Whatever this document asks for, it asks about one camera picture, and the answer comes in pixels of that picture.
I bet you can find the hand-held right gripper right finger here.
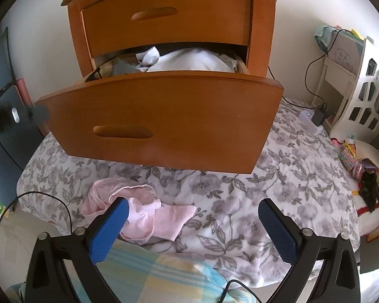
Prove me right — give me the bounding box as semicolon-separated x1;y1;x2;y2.
258;198;361;303

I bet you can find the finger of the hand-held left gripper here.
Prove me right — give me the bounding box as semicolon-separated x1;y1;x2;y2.
0;99;50;135

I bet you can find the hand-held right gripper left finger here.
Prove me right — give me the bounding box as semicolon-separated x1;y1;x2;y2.
25;197;130;303

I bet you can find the pink garment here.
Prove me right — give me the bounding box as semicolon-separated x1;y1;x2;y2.
82;178;197;243

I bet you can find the black lace garment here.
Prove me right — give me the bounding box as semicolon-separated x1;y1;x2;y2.
85;67;103;83

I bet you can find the pale grey garment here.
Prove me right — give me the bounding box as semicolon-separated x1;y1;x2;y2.
109;58;140;77

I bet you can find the wooden nightstand drawer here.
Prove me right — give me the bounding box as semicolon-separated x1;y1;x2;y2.
35;52;285;175
80;0;253;61

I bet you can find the large white garment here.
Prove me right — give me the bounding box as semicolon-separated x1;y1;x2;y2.
145;48;240;73

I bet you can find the floral blanket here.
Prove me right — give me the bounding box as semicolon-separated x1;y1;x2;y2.
16;98;362;288

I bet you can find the pastel plaid cloth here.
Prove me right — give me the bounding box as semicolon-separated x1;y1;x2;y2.
6;238;256;303

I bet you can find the colourful checkered box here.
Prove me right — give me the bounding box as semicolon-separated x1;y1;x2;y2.
339;143;360;171

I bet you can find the pink pouch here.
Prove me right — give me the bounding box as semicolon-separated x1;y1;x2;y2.
352;161;377;181

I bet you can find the white power strip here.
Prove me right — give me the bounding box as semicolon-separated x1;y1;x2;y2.
298;109;324;134

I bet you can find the beige paper sheet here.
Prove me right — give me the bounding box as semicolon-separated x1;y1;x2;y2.
354;139;379;171

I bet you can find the black power adapter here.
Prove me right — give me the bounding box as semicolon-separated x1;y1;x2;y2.
313;107;328;127

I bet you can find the white cutout panel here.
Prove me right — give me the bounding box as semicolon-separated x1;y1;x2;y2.
330;36;379;140

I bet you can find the white side table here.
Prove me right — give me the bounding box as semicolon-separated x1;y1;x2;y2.
313;25;367;108

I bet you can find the pale printed box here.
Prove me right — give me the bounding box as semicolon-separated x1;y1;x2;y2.
330;30;365;70

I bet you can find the teal cloth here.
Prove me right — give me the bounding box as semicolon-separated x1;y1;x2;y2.
314;25;335;51

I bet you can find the wooden nightstand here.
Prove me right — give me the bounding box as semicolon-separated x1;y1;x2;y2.
61;0;278;79

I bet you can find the black charger cable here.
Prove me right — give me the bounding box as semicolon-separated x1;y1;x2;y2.
268;29;351;108

